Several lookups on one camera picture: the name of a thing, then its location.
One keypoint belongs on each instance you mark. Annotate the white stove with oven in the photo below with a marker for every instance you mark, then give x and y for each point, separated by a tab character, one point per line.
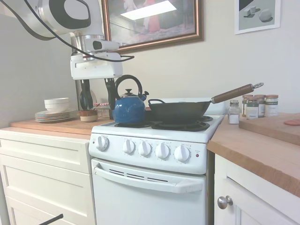
145	206

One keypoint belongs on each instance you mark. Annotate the blue enamel kettle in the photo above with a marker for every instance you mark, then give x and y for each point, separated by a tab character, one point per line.
129	110

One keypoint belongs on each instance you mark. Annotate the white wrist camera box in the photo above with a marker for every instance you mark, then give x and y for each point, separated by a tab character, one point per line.
103	45

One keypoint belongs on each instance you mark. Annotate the grey still life poster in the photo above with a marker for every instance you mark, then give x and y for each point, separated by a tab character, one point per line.
257	14

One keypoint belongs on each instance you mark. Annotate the pink round disc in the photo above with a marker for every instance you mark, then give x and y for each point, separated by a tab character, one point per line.
292	122

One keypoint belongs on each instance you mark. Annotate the round black rimmed glass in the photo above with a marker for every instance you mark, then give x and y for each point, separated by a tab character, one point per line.
93	100

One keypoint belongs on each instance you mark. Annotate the stack of white plates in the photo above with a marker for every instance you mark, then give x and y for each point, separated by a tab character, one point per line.
56	116

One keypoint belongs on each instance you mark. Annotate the spice jar green label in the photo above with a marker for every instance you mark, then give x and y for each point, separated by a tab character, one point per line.
252	110

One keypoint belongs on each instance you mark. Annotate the white ceramic bowl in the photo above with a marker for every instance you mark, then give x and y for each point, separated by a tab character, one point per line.
56	109
56	102

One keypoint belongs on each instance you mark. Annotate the white drawer cabinet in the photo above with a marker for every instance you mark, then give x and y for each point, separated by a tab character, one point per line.
47	175

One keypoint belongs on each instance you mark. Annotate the large wooden counter board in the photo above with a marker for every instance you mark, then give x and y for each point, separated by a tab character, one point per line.
58	126

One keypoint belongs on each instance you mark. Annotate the spice jar brown contents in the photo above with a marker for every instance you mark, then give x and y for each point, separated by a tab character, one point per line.
244	105

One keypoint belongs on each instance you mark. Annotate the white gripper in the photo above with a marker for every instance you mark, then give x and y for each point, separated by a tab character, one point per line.
96	68

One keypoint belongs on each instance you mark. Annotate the spice jar white label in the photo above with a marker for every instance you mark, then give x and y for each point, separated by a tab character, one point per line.
271	106

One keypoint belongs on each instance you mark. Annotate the spice jar dark label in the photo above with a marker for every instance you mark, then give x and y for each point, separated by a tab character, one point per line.
261	107

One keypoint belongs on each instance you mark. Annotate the round metal cabinet knob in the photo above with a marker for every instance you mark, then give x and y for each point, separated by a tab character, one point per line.
223	202

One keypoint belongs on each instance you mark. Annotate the glass salt shaker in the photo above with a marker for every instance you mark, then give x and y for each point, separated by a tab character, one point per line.
233	114

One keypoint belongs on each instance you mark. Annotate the white stove burner knob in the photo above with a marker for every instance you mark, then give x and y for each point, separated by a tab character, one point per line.
182	153
162	151
129	146
144	148

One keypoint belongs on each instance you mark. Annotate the thin black rod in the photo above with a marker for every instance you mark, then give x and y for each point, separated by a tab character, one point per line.
51	219

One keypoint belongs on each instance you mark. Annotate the glass jar red checked lid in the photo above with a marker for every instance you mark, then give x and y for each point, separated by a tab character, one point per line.
102	110

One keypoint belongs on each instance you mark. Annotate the small brown ceramic bowl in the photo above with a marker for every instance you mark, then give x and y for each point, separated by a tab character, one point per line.
88	117

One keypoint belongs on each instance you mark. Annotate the white oven temperature knob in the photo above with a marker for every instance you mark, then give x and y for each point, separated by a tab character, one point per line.
102	143

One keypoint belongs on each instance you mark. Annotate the thick wooden cutting board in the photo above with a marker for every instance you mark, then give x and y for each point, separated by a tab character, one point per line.
269	129

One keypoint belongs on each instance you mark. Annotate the white door cabinet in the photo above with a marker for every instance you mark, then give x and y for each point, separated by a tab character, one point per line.
257	211

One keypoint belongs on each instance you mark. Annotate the gold framed painting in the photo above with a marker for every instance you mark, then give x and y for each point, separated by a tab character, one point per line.
152	23

